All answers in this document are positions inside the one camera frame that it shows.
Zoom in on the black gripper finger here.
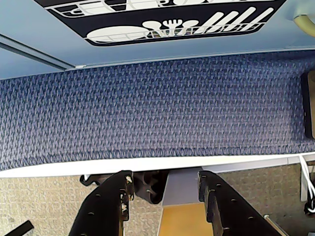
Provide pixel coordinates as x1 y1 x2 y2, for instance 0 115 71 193
68 170 135 236
198 169 286 236

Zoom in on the black table clamp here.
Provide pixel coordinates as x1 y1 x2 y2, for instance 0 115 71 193
134 171 169 205

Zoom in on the small black object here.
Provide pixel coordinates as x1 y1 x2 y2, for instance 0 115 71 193
0 220 34 236

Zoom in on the black dishwasher rack decal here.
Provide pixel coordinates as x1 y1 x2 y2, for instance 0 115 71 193
33 0 287 47

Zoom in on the light blue toy kitchen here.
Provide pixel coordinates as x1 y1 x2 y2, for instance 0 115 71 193
0 0 315 81

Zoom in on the white cable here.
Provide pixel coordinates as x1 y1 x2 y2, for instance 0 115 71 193
299 156 315 215

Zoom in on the gold dishwasher door handle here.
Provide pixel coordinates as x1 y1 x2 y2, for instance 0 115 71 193
294 13 315 37

